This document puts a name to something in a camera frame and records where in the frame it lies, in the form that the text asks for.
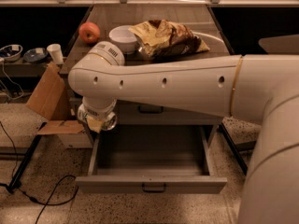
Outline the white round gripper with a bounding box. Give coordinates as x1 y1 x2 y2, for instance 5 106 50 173
77 103 116 133

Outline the green 7up can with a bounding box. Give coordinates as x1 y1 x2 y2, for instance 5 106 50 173
102 112 118 131

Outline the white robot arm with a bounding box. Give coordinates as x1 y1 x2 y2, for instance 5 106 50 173
68 42 299 224

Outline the closed upper grey drawer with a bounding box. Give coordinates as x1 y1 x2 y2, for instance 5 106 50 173
114 101 223 125

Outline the open lower grey drawer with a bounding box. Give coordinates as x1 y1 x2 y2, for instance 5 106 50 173
76 125 227 194

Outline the grey drawer cabinet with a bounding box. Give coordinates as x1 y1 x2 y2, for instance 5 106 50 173
59 4 241 147

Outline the brown cardboard box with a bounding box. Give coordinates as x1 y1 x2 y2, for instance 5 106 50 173
26 62 93 148

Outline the white paper cup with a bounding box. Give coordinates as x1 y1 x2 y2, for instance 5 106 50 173
47 44 64 64

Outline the blue bowl with sponge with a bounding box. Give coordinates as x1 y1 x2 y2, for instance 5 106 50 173
23 48 49 63

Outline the red apple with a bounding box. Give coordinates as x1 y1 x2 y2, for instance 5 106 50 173
78 22 100 44

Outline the black left stand leg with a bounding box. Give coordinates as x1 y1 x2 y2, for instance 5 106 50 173
7 134 42 193

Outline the black stand leg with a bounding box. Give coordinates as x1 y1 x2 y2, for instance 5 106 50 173
219 123 248 175
7 134 42 193

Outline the blue white bowl left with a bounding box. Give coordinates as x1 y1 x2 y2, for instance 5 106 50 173
0 44 22 62

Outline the yellow brown chip bag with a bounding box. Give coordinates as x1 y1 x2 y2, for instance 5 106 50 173
129 20 209 60

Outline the black right stand leg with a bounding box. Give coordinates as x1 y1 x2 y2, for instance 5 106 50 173
219 123 248 175

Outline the black metal stand base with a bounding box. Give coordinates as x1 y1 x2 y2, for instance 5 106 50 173
235 141 256 152

